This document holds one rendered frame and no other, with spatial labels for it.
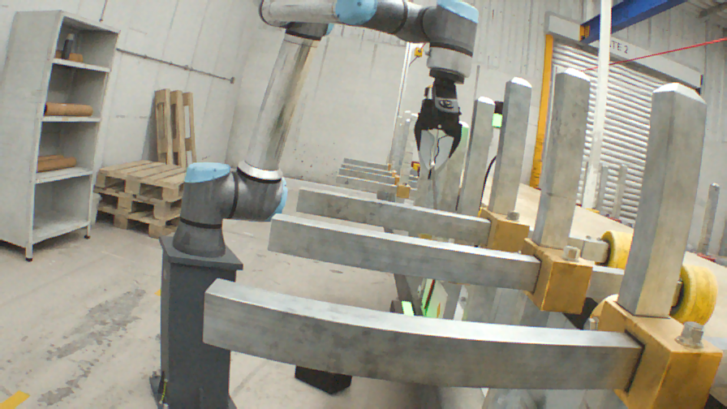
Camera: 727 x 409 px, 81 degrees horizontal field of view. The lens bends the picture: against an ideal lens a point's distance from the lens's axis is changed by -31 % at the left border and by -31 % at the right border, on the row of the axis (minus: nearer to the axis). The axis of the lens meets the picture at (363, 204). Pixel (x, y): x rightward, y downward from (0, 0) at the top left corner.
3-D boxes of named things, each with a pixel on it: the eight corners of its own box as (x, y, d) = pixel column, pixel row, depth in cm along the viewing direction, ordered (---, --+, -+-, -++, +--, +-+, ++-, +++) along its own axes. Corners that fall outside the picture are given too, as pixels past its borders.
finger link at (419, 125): (433, 154, 113) (442, 110, 112) (435, 154, 112) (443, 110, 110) (409, 148, 113) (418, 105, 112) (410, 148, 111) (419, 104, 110)
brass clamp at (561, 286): (535, 311, 50) (548, 259, 50) (505, 277, 64) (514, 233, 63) (585, 315, 50) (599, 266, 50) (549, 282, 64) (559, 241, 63)
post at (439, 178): (409, 286, 160) (442, 108, 154) (408, 283, 163) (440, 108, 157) (421, 288, 160) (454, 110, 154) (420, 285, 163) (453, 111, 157)
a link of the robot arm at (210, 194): (175, 211, 180) (182, 157, 178) (219, 215, 189) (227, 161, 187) (186, 221, 167) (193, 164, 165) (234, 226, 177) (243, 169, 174)
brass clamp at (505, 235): (485, 256, 75) (494, 217, 74) (469, 238, 88) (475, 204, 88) (526, 262, 75) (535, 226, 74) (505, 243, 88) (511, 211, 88)
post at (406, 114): (388, 202, 308) (404, 109, 302) (387, 201, 312) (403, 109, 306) (394, 204, 308) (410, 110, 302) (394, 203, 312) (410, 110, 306)
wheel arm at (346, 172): (337, 176, 277) (339, 166, 277) (337, 175, 281) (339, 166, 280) (432, 193, 278) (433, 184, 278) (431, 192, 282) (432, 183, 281)
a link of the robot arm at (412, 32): (384, -1, 121) (417, -3, 111) (424, 12, 127) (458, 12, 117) (376, 36, 122) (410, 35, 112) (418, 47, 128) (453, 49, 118)
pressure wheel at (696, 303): (690, 253, 53) (658, 274, 61) (691, 318, 50) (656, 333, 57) (719, 259, 54) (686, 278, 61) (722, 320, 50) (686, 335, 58)
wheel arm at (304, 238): (266, 252, 53) (272, 212, 52) (272, 244, 56) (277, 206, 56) (694, 309, 54) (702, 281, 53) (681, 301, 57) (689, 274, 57)
